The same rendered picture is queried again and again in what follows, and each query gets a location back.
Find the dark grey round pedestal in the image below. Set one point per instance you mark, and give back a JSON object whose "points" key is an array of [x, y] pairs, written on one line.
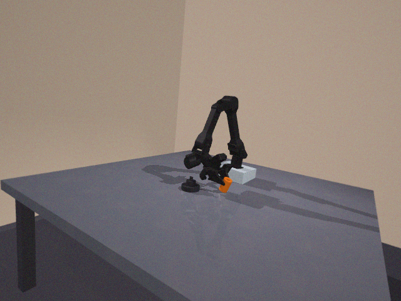
{"points": [[190, 186]]}

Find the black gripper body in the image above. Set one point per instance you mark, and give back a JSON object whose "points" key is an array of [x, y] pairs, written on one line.
{"points": [[208, 169]]}

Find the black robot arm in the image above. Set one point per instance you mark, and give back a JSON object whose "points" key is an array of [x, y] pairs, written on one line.
{"points": [[236, 148]]}

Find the orange knob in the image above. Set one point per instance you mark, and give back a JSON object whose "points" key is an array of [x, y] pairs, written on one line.
{"points": [[227, 182]]}

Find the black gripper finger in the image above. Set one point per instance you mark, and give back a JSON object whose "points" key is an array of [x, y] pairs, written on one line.
{"points": [[216, 178], [224, 173]]}

